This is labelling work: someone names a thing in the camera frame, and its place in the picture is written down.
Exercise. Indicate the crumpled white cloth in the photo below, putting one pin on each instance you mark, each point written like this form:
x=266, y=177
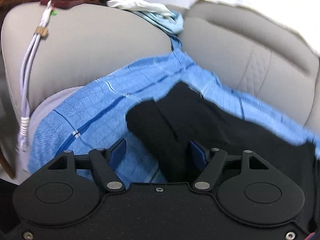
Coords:
x=135, y=3

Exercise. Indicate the dark red flat box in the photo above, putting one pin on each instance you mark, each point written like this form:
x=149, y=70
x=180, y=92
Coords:
x=65, y=2

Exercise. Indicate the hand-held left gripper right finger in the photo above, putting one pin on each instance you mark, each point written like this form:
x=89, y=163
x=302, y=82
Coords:
x=197, y=155

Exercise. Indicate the black pants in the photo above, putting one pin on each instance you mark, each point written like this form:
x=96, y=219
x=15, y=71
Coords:
x=225, y=125

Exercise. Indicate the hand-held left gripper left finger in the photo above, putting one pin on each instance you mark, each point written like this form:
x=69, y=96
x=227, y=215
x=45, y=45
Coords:
x=117, y=153

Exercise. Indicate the blue plaid bed sheet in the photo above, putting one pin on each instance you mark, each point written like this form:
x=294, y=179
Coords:
x=95, y=105

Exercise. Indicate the grey leather sofa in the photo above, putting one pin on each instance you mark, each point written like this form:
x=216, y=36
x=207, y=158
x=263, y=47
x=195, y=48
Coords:
x=100, y=42

